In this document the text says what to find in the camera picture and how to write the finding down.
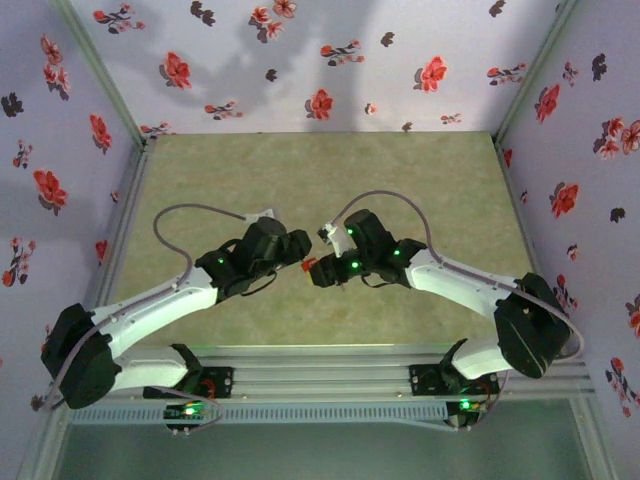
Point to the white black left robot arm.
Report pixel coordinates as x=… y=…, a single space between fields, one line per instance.
x=160 y=305

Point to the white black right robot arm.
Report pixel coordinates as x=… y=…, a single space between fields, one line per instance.
x=450 y=285

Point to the left controller board green light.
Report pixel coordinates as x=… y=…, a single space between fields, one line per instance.
x=187 y=412

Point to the controller board green light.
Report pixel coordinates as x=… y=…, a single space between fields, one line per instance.
x=187 y=412
x=465 y=407

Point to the right controller board green light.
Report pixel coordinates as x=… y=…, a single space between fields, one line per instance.
x=465 y=407

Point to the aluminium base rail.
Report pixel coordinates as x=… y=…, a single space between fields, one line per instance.
x=320 y=370

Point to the aluminium side rail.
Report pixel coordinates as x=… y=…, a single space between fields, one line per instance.
x=522 y=225
x=127 y=220

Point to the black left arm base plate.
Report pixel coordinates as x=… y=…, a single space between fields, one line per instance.
x=222 y=382

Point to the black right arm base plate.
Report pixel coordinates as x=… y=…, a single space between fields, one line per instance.
x=422 y=380

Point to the aluminium frame post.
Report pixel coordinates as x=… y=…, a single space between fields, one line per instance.
x=536 y=70
x=42 y=450
x=592 y=445
x=102 y=70

